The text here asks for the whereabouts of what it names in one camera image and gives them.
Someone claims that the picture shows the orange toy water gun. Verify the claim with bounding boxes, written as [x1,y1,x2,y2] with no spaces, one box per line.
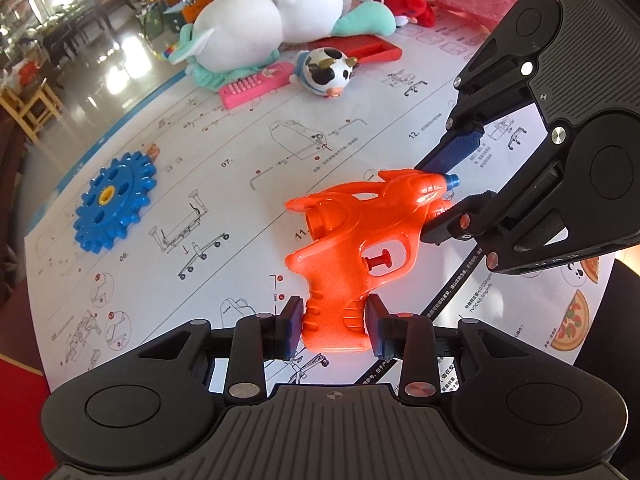
[285,169,460,353]

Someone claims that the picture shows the orange plastic cup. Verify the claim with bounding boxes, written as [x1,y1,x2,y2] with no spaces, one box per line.
[145,144,160,162]

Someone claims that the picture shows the white instruction sheet poster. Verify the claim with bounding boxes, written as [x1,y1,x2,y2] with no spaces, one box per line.
[25,14,615,390]

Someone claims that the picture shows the red flat plastic case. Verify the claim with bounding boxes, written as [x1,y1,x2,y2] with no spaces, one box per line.
[308,35,402,64]

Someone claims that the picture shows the red plush toy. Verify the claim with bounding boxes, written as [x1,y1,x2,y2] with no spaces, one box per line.
[376,0,436,28]

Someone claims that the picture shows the cow pattern ball figurine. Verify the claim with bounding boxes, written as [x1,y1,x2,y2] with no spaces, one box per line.
[288,47,358,99]

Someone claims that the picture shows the pink toy phone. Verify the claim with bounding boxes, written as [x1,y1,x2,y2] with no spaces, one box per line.
[218,62,294,110]

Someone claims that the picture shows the blue plastic gear toy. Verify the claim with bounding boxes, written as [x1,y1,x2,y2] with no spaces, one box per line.
[73,151,156,254]

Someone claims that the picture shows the white unicorn plush toy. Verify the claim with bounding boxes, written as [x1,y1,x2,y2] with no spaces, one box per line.
[168,0,396,92]

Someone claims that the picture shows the small wooden chair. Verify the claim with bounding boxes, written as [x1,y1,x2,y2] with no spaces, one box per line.
[1,78,63,146]

